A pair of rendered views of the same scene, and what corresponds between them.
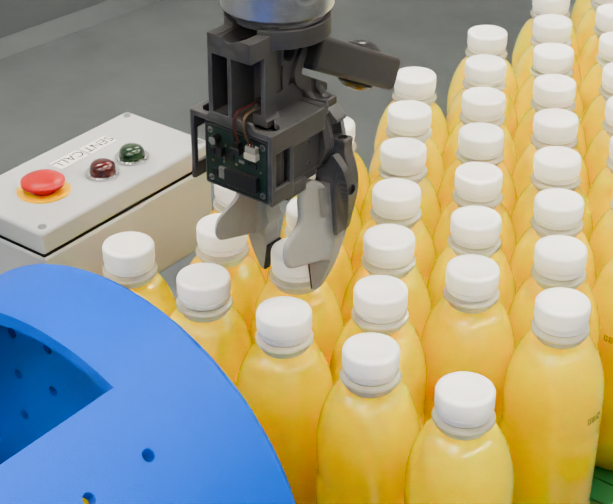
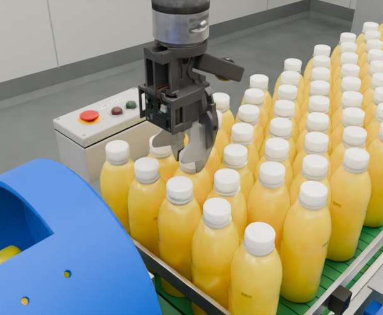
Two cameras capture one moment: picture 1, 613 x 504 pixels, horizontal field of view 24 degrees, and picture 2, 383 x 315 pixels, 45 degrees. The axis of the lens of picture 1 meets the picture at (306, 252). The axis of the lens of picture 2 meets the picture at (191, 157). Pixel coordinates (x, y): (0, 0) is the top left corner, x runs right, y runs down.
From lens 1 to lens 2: 0.34 m
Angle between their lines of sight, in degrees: 6
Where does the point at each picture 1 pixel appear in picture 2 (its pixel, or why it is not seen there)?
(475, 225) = (276, 147)
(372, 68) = (229, 70)
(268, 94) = (173, 80)
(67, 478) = (14, 287)
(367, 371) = (213, 217)
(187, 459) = (91, 275)
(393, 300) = (232, 182)
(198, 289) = (142, 170)
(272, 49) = (175, 57)
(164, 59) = not seen: hidden behind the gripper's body
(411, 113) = (255, 94)
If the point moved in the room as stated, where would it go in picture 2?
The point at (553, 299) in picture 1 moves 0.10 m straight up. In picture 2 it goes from (309, 187) to (320, 127)
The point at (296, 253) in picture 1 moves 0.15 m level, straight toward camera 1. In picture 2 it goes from (187, 157) to (172, 225)
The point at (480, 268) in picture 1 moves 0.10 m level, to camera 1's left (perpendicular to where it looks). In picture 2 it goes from (275, 168) to (211, 164)
